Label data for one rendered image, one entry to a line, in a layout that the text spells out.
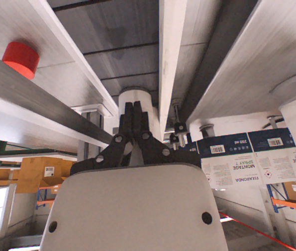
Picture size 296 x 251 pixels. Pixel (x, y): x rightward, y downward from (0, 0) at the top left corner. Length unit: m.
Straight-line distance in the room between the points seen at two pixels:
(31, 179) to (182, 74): 1.83
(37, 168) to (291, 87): 1.93
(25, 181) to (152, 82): 1.86
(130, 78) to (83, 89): 0.14
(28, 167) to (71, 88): 1.71
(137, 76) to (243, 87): 0.18
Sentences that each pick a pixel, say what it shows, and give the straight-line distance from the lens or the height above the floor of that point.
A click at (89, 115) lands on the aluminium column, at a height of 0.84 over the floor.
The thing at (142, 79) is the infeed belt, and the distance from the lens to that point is 0.17.
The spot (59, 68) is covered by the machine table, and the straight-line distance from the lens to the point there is 0.25.
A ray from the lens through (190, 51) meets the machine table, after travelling 0.22.
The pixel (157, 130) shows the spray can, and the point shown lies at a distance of 0.21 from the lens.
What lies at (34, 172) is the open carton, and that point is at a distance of 1.90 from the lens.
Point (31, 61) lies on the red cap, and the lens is 0.23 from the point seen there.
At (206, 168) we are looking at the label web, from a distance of 0.43.
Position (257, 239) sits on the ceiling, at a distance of 6.17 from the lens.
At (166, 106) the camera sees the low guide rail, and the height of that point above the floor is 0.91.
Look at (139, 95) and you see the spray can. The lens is 0.17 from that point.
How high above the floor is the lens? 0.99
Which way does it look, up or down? 19 degrees down
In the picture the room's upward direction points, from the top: 175 degrees clockwise
